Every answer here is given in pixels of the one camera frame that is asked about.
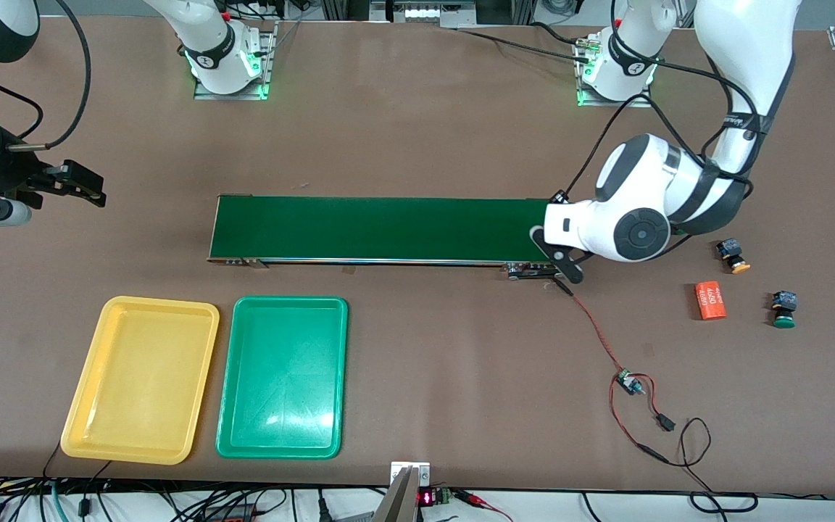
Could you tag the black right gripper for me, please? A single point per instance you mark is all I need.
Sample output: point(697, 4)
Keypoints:
point(6, 171)

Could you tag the orange cylinder white 4680 print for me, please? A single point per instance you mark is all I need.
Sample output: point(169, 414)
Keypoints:
point(710, 301)

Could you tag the yellow mushroom push button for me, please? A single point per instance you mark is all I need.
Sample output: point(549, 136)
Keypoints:
point(730, 250)

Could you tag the green mushroom push button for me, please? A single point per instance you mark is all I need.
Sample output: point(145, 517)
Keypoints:
point(784, 301)

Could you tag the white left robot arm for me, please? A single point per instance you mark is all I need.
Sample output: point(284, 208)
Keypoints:
point(642, 29)

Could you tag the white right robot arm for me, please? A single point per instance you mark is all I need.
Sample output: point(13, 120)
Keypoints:
point(200, 29)

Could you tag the small speed controller board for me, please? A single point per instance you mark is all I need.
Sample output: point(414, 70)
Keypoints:
point(628, 380)

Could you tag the green conveyor belt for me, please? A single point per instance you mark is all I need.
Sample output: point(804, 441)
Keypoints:
point(388, 228)

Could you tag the yellow plastic tray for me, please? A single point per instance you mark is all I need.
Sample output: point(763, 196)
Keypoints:
point(142, 377)

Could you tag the red clip lead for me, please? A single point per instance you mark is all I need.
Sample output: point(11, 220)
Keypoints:
point(475, 499)

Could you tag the red LED display module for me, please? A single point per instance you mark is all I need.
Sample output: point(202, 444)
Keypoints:
point(426, 498)

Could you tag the green plastic tray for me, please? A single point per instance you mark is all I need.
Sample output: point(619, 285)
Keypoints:
point(283, 377)

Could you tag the black orange power adapter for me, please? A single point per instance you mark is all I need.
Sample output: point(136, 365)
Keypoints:
point(233, 516)

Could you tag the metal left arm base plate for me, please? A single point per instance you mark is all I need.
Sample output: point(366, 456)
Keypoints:
point(646, 98)

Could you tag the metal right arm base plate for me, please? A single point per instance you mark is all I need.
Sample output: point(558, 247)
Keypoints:
point(267, 65)

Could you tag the small metal bracket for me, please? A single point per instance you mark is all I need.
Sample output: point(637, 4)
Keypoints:
point(421, 471)

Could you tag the aluminium frame structure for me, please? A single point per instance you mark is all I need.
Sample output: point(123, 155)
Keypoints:
point(425, 13)

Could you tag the grey camera mount pole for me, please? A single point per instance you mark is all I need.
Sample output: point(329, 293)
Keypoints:
point(397, 504)

